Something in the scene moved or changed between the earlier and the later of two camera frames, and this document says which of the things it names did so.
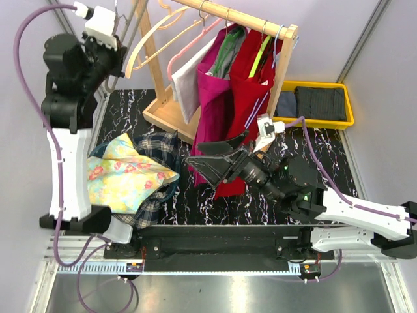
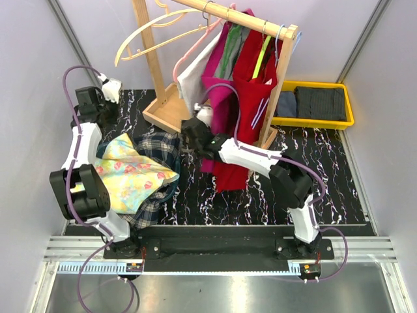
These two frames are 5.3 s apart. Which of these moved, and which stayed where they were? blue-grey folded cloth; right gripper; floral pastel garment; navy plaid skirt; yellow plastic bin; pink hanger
Moved: right gripper; pink hanger
Stayed: blue-grey folded cloth; navy plaid skirt; floral pastel garment; yellow plastic bin
